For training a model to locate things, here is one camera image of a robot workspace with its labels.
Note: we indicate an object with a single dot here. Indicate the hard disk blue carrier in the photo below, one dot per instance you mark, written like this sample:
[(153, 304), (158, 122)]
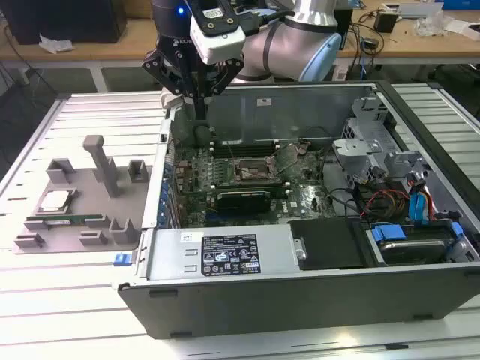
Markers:
[(408, 251)]

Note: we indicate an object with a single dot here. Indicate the wooden desk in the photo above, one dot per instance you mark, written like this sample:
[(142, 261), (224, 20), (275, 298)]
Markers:
[(135, 37)]

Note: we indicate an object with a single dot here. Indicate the silver drive cage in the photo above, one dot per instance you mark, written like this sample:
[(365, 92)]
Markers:
[(350, 153)]

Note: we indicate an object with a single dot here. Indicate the black cylinder part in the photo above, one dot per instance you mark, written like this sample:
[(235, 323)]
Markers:
[(201, 135)]

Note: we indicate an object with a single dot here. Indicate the grey case latch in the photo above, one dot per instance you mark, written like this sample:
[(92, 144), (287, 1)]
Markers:
[(168, 101)]

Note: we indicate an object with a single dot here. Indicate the black graphics card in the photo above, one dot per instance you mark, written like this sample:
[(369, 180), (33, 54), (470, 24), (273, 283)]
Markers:
[(243, 204)]

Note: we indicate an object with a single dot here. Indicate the black grey PC case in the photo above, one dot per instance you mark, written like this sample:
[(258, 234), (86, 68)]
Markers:
[(300, 307)]

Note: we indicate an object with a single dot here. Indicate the green motherboard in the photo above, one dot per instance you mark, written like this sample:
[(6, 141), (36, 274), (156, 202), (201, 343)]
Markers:
[(296, 180)]

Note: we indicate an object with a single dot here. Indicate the silver metal bracket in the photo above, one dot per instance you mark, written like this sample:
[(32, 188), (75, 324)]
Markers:
[(365, 108)]

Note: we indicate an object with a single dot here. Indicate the blue case latch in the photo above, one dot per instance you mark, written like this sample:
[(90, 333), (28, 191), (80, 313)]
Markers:
[(120, 260)]

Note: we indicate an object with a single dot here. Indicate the white flat box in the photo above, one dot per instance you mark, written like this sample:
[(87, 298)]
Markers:
[(467, 30)]

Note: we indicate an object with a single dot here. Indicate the green RAM stick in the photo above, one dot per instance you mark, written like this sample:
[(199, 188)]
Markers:
[(243, 186), (75, 218)]

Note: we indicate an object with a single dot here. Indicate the white tag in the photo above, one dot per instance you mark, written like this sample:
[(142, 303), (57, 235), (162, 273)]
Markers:
[(341, 73)]

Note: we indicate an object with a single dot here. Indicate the black power connector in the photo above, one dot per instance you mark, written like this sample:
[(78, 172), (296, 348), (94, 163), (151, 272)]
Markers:
[(378, 173)]

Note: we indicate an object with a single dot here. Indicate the small black plug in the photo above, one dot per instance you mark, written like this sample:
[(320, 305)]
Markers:
[(371, 44)]

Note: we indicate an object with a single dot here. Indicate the silver CPU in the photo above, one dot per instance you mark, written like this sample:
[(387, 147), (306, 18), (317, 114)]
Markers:
[(56, 202)]

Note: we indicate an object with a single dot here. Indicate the black RAM slot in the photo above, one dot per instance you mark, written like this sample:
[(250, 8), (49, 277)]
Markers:
[(255, 154), (255, 143), (255, 146), (255, 150)]

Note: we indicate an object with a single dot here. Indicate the black plastic bay cover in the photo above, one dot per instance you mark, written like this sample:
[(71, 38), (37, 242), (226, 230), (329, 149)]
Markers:
[(330, 243)]

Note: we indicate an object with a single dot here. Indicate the white sticker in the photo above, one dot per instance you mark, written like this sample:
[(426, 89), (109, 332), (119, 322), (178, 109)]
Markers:
[(264, 102)]

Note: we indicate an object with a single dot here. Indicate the cardboard box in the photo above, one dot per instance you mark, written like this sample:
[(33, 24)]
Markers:
[(138, 7)]

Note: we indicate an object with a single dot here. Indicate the grey parts rack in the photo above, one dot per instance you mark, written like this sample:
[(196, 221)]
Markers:
[(86, 210)]

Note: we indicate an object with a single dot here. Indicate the black adapter cube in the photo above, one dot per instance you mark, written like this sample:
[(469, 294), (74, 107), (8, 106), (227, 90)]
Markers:
[(385, 21)]

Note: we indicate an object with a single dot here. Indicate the grey flat device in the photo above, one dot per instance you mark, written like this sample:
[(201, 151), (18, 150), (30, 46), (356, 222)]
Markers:
[(412, 10)]

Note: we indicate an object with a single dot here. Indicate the silver power supply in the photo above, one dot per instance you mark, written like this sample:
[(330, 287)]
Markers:
[(168, 258)]

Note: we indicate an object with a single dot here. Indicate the blue slot clip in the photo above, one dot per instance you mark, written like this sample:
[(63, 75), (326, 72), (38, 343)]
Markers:
[(162, 220), (165, 195), (163, 207), (168, 171)]

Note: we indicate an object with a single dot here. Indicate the clear plastic bag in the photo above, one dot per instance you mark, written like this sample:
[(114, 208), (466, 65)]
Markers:
[(431, 24)]

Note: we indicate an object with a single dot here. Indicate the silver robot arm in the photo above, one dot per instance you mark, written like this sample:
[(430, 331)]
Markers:
[(285, 48)]

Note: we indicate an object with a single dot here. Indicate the black computer tower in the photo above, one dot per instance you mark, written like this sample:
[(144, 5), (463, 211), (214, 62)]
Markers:
[(75, 18)]

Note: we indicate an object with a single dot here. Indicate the white crumpled paper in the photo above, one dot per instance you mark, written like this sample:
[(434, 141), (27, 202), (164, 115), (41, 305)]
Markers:
[(56, 44)]

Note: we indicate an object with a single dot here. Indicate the grey latch bracket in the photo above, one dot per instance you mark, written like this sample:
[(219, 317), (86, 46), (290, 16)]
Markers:
[(405, 159)]

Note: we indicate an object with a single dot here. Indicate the CPU socket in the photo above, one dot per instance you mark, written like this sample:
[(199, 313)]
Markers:
[(255, 167)]

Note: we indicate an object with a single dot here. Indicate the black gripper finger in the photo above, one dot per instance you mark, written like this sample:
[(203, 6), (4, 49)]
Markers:
[(228, 75), (157, 69)]

